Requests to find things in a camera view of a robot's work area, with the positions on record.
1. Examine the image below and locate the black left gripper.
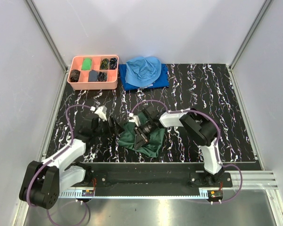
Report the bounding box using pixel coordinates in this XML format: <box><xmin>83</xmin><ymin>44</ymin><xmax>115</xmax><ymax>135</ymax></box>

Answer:
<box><xmin>93</xmin><ymin>116</ymin><xmax>125</xmax><ymax>139</ymax></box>

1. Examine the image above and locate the dark green cloth napkin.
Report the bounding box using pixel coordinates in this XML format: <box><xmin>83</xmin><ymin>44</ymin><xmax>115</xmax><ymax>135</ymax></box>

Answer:
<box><xmin>118</xmin><ymin>120</ymin><xmax>166</xmax><ymax>158</ymax></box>

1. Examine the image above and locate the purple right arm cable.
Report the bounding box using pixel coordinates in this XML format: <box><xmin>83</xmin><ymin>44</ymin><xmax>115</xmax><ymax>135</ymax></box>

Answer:
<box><xmin>130</xmin><ymin>100</ymin><xmax>243</xmax><ymax>204</ymax></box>

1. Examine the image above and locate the green rolled cloth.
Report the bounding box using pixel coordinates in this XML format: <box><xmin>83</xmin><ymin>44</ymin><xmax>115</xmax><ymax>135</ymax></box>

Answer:
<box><xmin>81</xmin><ymin>58</ymin><xmax>92</xmax><ymax>71</ymax></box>

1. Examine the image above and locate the pink compartment tray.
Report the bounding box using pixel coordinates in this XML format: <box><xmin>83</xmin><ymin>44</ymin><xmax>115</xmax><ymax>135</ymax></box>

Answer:
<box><xmin>67</xmin><ymin>55</ymin><xmax>119</xmax><ymax>90</ymax></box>

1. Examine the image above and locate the dark rolled sock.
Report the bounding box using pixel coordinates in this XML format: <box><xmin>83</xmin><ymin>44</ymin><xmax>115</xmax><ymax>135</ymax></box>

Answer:
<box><xmin>69</xmin><ymin>69</ymin><xmax>81</xmax><ymax>82</ymax></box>

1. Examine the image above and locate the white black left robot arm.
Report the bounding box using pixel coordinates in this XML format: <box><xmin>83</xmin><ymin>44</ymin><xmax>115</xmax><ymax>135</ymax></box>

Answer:
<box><xmin>19</xmin><ymin>113</ymin><xmax>124</xmax><ymax>210</ymax></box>

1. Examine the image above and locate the grey folded cloth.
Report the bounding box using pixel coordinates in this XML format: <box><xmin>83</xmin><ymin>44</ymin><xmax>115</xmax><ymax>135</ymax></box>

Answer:
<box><xmin>88</xmin><ymin>70</ymin><xmax>98</xmax><ymax>82</ymax></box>

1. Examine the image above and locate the black marble pattern mat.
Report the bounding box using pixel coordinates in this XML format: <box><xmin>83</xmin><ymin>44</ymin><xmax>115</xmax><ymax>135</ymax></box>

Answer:
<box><xmin>46</xmin><ymin>64</ymin><xmax>256</xmax><ymax>162</ymax></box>

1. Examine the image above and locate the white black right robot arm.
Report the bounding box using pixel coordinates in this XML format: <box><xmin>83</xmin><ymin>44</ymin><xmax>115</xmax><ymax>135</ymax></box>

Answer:
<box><xmin>130</xmin><ymin>107</ymin><xmax>224</xmax><ymax>187</ymax></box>

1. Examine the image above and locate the light blue bucket hat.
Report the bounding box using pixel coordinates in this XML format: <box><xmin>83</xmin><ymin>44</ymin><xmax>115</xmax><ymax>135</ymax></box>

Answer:
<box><xmin>125</xmin><ymin>56</ymin><xmax>162</xmax><ymax>88</ymax></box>

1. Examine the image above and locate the black yellow rolled sock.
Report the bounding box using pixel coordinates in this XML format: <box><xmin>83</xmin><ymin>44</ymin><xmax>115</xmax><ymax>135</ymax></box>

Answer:
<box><xmin>100</xmin><ymin>58</ymin><xmax>109</xmax><ymax>70</ymax></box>

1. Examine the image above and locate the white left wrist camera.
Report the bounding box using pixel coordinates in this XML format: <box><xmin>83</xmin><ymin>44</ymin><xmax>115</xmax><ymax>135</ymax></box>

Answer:
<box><xmin>90</xmin><ymin>105</ymin><xmax>107</xmax><ymax>121</ymax></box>

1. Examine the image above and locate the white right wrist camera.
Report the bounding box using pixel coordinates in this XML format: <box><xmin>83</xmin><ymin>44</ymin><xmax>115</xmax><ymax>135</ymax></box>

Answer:
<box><xmin>128</xmin><ymin>113</ymin><xmax>141</xmax><ymax>126</ymax></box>

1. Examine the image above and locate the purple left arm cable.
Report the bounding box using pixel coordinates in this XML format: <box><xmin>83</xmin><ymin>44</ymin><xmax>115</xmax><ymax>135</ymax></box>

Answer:
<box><xmin>25</xmin><ymin>105</ymin><xmax>95</xmax><ymax>226</ymax></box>

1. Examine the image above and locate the black patterned rolled sock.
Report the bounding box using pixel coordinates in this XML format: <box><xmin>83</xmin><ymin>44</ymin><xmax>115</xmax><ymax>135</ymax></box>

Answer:
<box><xmin>98</xmin><ymin>72</ymin><xmax>108</xmax><ymax>82</ymax></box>

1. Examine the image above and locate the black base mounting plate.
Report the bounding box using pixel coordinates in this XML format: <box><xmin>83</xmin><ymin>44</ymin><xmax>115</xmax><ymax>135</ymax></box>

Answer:
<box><xmin>83</xmin><ymin>162</ymin><xmax>233</xmax><ymax>198</ymax></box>

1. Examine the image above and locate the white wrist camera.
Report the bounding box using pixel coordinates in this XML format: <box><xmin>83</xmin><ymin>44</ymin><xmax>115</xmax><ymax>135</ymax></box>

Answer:
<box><xmin>90</xmin><ymin>105</ymin><xmax>107</xmax><ymax>121</ymax></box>
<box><xmin>128</xmin><ymin>113</ymin><xmax>141</xmax><ymax>126</ymax></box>

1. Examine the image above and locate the black blue rolled sock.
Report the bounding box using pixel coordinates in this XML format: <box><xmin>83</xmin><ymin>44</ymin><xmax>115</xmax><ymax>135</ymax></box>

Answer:
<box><xmin>109</xmin><ymin>57</ymin><xmax>118</xmax><ymax>70</ymax></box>

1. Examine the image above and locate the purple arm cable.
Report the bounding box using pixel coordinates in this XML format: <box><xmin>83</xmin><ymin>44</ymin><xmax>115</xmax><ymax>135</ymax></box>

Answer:
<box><xmin>25</xmin><ymin>105</ymin><xmax>95</xmax><ymax>226</ymax></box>
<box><xmin>130</xmin><ymin>100</ymin><xmax>243</xmax><ymax>204</ymax></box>

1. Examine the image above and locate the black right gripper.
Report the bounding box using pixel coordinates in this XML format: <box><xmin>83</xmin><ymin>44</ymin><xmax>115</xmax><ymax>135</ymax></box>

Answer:
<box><xmin>133</xmin><ymin>120</ymin><xmax>156</xmax><ymax>150</ymax></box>

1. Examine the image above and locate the blue folded cloth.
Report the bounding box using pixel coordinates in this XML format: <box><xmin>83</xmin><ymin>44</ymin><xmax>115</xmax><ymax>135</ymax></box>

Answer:
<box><xmin>118</xmin><ymin>64</ymin><xmax>169</xmax><ymax>91</ymax></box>

